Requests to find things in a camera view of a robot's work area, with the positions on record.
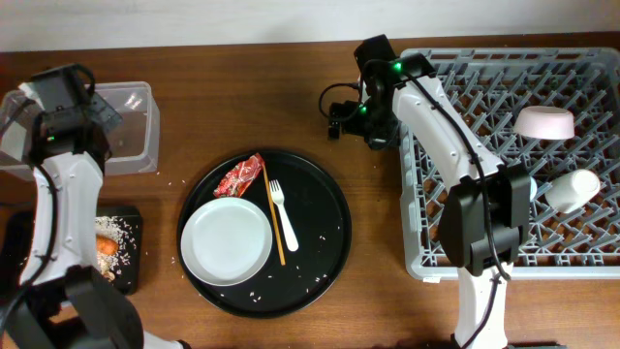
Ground orange carrot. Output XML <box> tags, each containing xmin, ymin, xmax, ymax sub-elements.
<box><xmin>96</xmin><ymin>235</ymin><xmax>119</xmax><ymax>256</ymax></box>

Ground red wrapper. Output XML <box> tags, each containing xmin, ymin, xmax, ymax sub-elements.
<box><xmin>213</xmin><ymin>153</ymin><xmax>264</xmax><ymax>198</ymax></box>

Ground light blue cup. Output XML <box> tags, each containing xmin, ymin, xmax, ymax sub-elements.
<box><xmin>529</xmin><ymin>176</ymin><xmax>538</xmax><ymax>202</ymax></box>

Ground white cup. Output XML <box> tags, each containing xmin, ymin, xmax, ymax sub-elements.
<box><xmin>544</xmin><ymin>170</ymin><xmax>601</xmax><ymax>213</ymax></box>

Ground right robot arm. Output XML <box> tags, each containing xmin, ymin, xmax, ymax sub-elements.
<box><xmin>324</xmin><ymin>35</ymin><xmax>531</xmax><ymax>348</ymax></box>

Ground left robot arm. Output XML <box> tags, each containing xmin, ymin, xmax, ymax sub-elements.
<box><xmin>1</xmin><ymin>63</ymin><xmax>188</xmax><ymax>348</ymax></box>

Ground clear plastic bin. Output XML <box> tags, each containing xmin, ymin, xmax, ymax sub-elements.
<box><xmin>0</xmin><ymin>80</ymin><xmax>161</xmax><ymax>182</ymax></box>

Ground grey dishwasher rack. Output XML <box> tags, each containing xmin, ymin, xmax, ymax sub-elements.
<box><xmin>399</xmin><ymin>48</ymin><xmax>619</xmax><ymax>282</ymax></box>

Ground round black serving tray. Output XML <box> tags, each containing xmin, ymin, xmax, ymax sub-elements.
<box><xmin>177</xmin><ymin>149</ymin><xmax>352</xmax><ymax>318</ymax></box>

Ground pink bowl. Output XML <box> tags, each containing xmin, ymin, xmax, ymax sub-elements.
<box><xmin>512</xmin><ymin>106</ymin><xmax>574</xmax><ymax>141</ymax></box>

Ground black rectangular tray bin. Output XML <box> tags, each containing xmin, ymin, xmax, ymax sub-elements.
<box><xmin>0</xmin><ymin>206</ymin><xmax>143</xmax><ymax>297</ymax></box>

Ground white plastic fork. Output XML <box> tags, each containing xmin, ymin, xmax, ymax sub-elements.
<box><xmin>269</xmin><ymin>179</ymin><xmax>299</xmax><ymax>252</ymax></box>

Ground white round plate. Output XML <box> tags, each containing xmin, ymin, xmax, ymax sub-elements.
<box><xmin>180</xmin><ymin>198</ymin><xmax>273</xmax><ymax>287</ymax></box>

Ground wooden chopstick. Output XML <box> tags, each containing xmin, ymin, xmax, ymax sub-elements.
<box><xmin>262</xmin><ymin>164</ymin><xmax>286</xmax><ymax>267</ymax></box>

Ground rice and food scraps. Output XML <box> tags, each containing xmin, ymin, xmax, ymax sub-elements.
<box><xmin>95</xmin><ymin>216</ymin><xmax>137</xmax><ymax>281</ymax></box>

